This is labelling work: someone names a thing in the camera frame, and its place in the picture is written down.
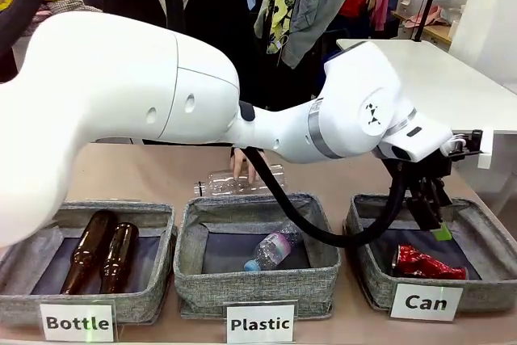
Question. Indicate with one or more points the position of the white Plastic label sign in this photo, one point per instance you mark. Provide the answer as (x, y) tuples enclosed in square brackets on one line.
[(260, 324)]

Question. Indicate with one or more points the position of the grey fabric basket bottle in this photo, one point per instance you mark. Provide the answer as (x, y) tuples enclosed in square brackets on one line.
[(93, 304)]

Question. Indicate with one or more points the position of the pink cloth on desk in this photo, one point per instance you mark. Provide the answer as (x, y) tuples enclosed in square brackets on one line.
[(426, 18)]

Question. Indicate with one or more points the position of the grey fabric basket plastic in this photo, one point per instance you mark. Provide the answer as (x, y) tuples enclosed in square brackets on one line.
[(258, 288)]

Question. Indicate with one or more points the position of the small pink-label plastic bottle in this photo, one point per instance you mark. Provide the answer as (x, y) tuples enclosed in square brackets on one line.
[(274, 248)]

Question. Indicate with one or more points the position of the brown glass bottle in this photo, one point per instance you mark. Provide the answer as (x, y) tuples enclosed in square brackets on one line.
[(91, 248), (119, 258)]

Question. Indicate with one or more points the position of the white Bottle label sign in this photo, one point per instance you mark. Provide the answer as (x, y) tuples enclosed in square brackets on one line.
[(77, 322)]

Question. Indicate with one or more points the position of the white Can label sign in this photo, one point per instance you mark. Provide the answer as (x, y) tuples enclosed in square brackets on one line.
[(426, 302)]

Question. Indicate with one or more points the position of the mannequin with grey hoodie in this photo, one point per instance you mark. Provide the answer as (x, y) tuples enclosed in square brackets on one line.
[(307, 9)]

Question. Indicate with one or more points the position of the person's left hand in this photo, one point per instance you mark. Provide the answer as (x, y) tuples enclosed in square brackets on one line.
[(242, 167)]

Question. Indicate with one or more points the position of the person in black cardigan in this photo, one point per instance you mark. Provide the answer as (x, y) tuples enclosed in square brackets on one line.
[(214, 5)]

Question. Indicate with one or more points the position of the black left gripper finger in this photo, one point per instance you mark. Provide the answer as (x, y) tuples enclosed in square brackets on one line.
[(426, 209), (442, 193)]

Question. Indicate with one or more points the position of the crushed red soda can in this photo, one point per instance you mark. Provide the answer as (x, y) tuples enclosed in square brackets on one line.
[(428, 266)]

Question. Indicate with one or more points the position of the white side table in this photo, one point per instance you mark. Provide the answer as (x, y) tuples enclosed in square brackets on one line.
[(444, 78)]

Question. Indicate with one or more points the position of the grey fabric basket can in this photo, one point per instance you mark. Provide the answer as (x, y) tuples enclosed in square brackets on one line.
[(480, 292)]

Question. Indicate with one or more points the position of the black stand pole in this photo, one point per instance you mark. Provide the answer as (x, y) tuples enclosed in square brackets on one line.
[(429, 1)]

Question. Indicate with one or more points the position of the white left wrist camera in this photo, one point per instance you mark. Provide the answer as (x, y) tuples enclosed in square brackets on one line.
[(484, 149)]

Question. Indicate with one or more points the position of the large clear plastic bottle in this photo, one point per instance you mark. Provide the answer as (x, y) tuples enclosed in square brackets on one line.
[(226, 185)]

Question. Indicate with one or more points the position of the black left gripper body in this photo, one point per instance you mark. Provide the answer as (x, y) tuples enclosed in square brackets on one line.
[(424, 171)]

